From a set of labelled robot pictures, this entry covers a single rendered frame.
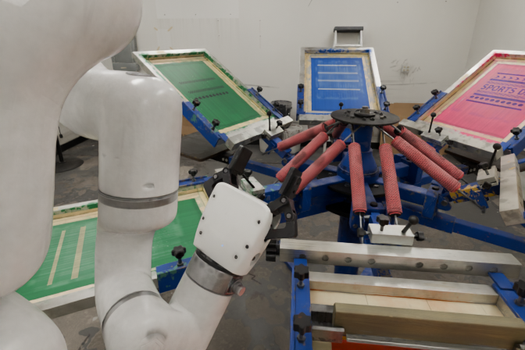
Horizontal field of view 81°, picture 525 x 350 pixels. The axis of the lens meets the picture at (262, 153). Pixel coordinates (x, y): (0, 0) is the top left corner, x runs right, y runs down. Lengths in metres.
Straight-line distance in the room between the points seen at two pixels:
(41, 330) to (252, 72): 4.56
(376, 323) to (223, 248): 0.50
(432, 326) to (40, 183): 0.80
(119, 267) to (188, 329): 0.13
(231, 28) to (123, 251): 4.44
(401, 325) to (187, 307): 0.54
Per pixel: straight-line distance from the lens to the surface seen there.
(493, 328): 0.92
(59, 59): 0.25
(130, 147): 0.33
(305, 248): 0.99
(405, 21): 4.90
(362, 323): 0.84
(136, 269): 0.49
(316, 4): 4.71
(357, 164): 1.27
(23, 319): 0.32
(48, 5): 0.24
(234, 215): 0.43
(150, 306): 0.42
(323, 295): 0.98
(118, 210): 0.35
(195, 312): 0.45
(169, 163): 0.34
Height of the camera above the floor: 1.64
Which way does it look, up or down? 21 degrees down
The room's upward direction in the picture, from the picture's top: straight up
